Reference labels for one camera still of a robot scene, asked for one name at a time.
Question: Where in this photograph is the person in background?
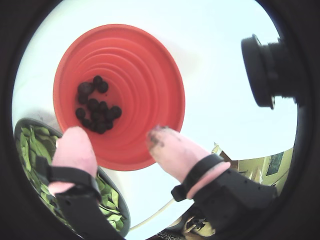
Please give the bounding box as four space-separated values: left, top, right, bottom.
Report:
154 211 216 240

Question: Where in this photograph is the pile of green leaves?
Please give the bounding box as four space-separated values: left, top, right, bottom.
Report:
16 126 126 233

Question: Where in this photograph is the dark grey round bowl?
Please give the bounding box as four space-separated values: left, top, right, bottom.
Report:
13 117 131 240

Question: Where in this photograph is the framed wall picture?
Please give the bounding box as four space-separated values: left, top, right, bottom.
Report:
265 151 285 177

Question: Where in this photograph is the red collapsible cup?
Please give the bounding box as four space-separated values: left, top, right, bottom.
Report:
52 23 186 171

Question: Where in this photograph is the black hand controller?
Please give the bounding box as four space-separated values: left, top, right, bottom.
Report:
188 214 208 231

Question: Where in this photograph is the brown cardboard box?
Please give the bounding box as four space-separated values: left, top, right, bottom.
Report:
219 149 239 171

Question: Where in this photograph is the pink padded gripper finger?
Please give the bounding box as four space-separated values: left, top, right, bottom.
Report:
145 125 279 236
34 126 121 240

